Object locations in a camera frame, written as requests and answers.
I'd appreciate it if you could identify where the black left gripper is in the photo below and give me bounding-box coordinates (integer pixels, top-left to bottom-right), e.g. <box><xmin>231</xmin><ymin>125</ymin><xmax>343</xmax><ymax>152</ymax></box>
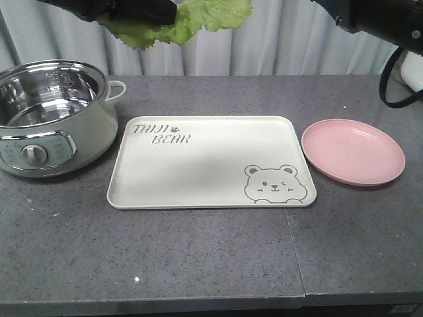
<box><xmin>40</xmin><ymin>0</ymin><xmax>177</xmax><ymax>25</ymax></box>

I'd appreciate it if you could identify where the green lettuce leaf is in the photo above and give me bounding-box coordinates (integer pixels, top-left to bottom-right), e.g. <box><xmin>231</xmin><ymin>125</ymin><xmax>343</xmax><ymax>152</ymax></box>
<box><xmin>97</xmin><ymin>0</ymin><xmax>252</xmax><ymax>50</ymax></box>

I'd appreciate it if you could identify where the cream bear print tray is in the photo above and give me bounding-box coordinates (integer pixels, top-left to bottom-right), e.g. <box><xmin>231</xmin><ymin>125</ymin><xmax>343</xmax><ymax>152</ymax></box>
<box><xmin>107</xmin><ymin>116</ymin><xmax>317</xmax><ymax>210</ymax></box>

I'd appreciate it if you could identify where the pink round plate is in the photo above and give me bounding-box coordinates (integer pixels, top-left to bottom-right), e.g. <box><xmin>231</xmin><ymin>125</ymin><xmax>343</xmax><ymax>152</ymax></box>
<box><xmin>301</xmin><ymin>118</ymin><xmax>406</xmax><ymax>187</ymax></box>

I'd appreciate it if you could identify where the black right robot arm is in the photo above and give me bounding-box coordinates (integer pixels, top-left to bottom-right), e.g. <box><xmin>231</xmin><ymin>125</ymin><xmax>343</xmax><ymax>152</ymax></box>
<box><xmin>316</xmin><ymin>0</ymin><xmax>422</xmax><ymax>55</ymax></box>

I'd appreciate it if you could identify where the grey pleated curtain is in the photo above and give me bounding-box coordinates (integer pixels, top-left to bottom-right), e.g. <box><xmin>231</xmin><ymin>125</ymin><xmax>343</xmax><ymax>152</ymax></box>
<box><xmin>1</xmin><ymin>1</ymin><xmax>395</xmax><ymax>76</ymax></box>

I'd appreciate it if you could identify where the cream electric cooking pot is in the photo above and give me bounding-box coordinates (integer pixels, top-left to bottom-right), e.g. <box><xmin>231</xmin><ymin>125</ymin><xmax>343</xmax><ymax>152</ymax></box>
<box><xmin>1</xmin><ymin>59</ymin><xmax>126</xmax><ymax>178</ymax></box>

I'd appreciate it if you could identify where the white blender appliance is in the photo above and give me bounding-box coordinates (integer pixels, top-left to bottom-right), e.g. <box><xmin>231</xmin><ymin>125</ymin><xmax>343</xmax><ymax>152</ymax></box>
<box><xmin>393</xmin><ymin>51</ymin><xmax>423</xmax><ymax>92</ymax></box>

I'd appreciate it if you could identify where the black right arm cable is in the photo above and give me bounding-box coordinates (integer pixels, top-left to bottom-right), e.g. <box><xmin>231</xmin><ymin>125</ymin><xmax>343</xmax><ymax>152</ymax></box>
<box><xmin>379</xmin><ymin>46</ymin><xmax>423</xmax><ymax>109</ymax></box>

